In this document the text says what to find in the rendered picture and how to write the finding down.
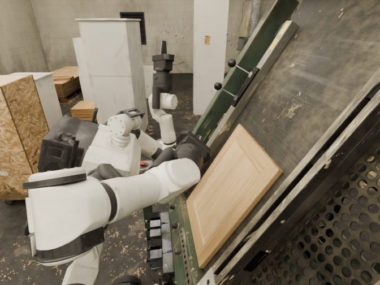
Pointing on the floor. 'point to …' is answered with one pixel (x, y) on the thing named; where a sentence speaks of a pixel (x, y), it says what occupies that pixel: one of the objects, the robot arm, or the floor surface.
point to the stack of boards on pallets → (74, 85)
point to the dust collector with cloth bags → (244, 30)
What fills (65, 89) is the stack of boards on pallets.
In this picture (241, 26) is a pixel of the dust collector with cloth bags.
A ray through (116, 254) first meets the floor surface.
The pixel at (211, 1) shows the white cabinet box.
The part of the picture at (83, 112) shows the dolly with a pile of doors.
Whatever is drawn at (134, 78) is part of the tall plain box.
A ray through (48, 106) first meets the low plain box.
